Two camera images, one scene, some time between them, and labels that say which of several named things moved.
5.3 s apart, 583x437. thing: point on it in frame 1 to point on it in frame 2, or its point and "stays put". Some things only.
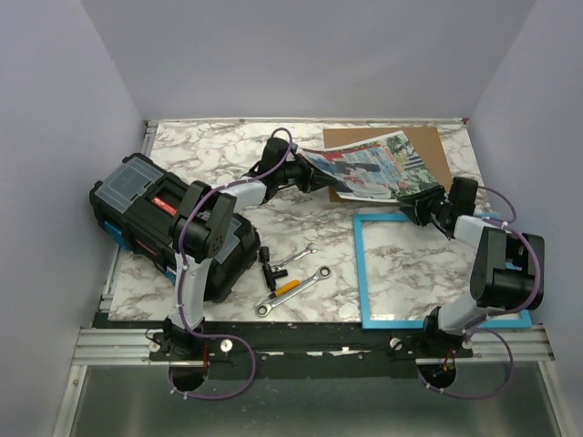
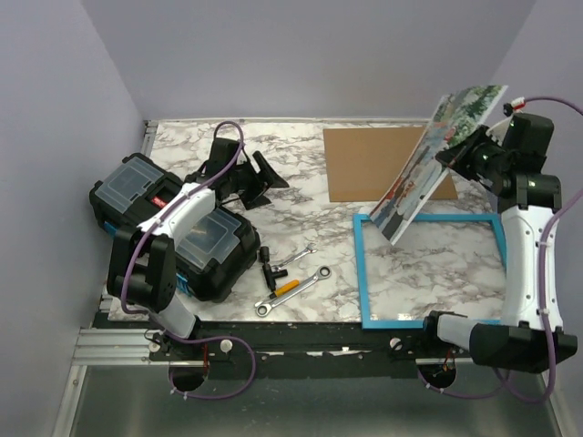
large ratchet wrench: (322, 273) stays put
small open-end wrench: (308, 249) stays put
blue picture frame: (524, 321) stays put
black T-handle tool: (269, 274) stays put
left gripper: (312, 178) to (266, 175)
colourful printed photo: (383, 167) to (457, 114)
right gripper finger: (412, 201) to (449, 157)
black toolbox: (134, 204) stays put
